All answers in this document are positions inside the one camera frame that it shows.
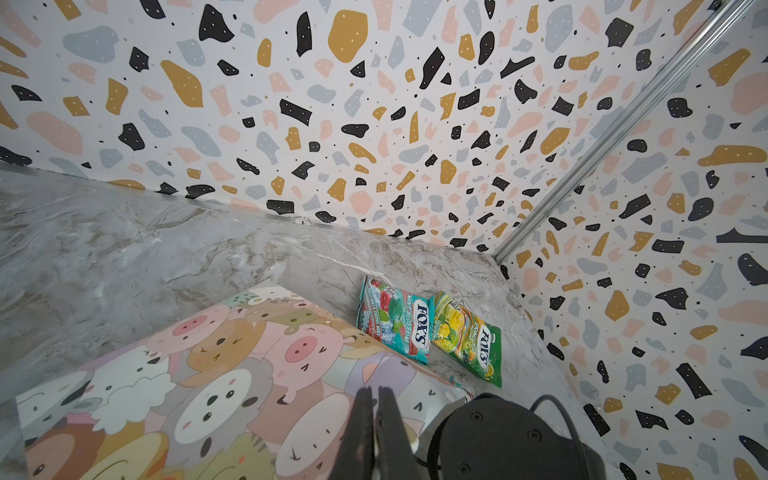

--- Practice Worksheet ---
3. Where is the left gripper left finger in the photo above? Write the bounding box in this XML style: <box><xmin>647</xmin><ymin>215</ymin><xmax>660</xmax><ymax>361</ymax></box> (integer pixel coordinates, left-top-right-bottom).
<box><xmin>328</xmin><ymin>387</ymin><xmax>375</xmax><ymax>480</ymax></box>

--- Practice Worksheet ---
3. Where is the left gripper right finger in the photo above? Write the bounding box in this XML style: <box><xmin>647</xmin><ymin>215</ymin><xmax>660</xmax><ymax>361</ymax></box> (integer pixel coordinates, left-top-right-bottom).
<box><xmin>375</xmin><ymin>387</ymin><xmax>420</xmax><ymax>480</ymax></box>

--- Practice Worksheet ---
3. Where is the white paper gift bag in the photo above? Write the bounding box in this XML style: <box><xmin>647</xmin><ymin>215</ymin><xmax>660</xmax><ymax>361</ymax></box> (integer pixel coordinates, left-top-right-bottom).
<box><xmin>16</xmin><ymin>283</ymin><xmax>469</xmax><ymax>479</ymax></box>

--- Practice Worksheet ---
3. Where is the red green Fox's candy bag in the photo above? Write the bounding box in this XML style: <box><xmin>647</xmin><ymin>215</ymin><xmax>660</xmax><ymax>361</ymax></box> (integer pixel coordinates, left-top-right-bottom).
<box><xmin>357</xmin><ymin>276</ymin><xmax>434</xmax><ymax>365</ymax></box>

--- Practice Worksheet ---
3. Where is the yellow green Fox's candy bag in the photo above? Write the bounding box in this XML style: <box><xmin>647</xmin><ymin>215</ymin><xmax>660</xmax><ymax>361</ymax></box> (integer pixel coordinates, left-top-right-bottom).
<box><xmin>432</xmin><ymin>291</ymin><xmax>503</xmax><ymax>388</ymax></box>

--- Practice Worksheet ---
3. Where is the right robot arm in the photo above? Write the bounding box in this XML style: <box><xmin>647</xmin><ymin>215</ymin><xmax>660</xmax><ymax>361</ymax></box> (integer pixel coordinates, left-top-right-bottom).
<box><xmin>415</xmin><ymin>393</ymin><xmax>607</xmax><ymax>479</ymax></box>

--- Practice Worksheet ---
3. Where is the right corner aluminium post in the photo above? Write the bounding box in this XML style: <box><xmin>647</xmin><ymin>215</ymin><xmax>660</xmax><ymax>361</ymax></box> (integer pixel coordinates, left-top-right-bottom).
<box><xmin>492</xmin><ymin>0</ymin><xmax>755</xmax><ymax>265</ymax></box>

